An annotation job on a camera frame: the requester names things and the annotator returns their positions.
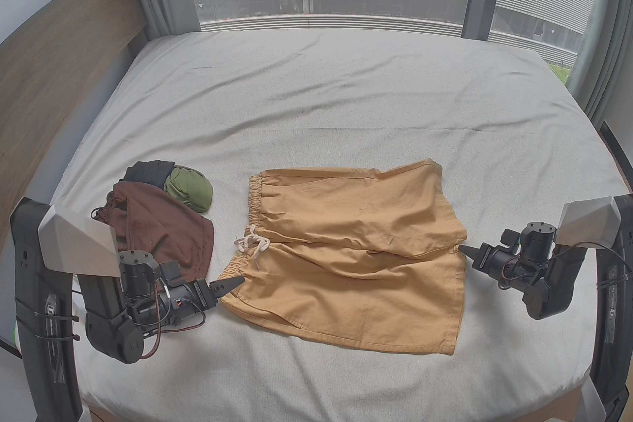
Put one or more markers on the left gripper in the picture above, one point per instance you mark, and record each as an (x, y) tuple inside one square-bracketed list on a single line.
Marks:
[(188, 304)]

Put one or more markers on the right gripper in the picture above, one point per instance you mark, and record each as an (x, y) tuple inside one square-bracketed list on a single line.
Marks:
[(502, 266)]

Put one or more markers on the tan shorts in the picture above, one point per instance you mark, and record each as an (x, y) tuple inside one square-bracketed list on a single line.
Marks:
[(356, 252)]

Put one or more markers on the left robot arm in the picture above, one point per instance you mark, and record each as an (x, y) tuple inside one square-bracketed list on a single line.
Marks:
[(74, 242)]

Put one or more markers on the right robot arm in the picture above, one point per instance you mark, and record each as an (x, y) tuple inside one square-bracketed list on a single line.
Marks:
[(559, 281)]

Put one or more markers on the bed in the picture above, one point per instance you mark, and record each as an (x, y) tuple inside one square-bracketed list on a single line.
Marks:
[(346, 103)]

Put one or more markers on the brown shorts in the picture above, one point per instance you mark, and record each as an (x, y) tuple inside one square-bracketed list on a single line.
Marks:
[(158, 227)]

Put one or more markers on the green garment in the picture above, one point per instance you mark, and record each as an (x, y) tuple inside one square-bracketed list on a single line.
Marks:
[(190, 190)]

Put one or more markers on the black garment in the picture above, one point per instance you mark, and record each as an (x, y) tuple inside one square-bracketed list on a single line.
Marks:
[(143, 172)]

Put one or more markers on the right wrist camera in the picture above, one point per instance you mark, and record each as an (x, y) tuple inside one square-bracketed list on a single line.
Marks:
[(509, 238)]

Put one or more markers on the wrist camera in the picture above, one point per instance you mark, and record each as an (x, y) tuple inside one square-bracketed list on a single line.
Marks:
[(171, 272), (509, 238)]

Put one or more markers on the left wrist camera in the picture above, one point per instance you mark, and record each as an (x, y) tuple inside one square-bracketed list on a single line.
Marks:
[(171, 272)]

